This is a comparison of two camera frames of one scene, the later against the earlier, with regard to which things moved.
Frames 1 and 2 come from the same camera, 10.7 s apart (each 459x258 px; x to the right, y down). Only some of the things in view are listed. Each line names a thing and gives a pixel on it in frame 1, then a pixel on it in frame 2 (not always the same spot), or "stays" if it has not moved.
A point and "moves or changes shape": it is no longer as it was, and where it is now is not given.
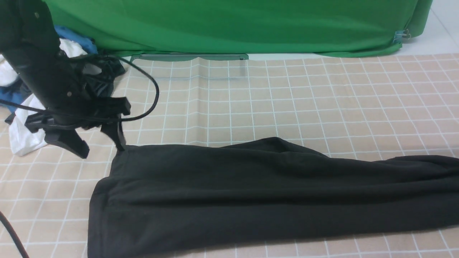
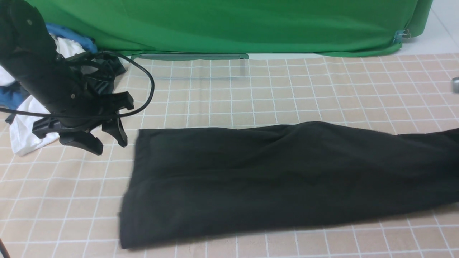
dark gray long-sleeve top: x=170 y=201 moves or changes shape
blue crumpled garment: x=12 y=92 stays
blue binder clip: x=399 y=34 stays
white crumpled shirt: x=23 y=141 stays
